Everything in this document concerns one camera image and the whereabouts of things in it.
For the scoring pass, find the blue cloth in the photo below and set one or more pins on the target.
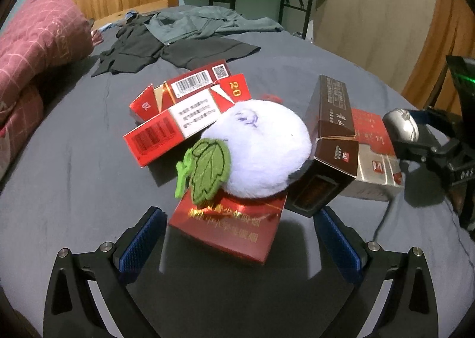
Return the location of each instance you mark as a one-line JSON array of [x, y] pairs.
[[111, 24]]

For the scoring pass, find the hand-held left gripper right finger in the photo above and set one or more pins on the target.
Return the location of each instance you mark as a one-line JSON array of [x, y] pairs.
[[339, 245]]

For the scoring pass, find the white plush toy green leaf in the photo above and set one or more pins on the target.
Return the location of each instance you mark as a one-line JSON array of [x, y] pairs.
[[259, 148]]

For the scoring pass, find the silver computer mouse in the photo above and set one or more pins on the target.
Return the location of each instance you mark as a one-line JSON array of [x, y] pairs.
[[399, 122]]

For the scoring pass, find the black clothing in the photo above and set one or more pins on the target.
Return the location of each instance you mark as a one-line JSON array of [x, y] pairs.
[[130, 48]]

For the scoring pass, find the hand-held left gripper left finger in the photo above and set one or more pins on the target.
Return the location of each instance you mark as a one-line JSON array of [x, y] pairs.
[[143, 237]]

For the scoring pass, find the red silver carton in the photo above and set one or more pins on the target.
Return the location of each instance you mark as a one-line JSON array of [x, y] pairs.
[[371, 171]]

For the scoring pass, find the glossy red cigarette box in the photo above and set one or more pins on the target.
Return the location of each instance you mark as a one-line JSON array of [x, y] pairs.
[[222, 234]]

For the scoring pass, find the pink quilt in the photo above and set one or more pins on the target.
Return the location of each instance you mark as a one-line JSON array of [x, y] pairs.
[[37, 44]]

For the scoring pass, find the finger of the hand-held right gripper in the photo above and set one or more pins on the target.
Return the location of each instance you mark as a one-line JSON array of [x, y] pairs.
[[434, 117], [419, 150]]

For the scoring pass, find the red carton with barcode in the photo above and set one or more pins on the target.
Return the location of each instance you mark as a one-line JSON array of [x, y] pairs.
[[193, 80]]

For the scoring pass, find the dark brown carton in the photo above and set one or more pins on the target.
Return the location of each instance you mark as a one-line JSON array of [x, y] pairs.
[[330, 111]]

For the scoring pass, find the red white flattened carton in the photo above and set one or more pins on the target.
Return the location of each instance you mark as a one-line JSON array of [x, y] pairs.
[[193, 119]]

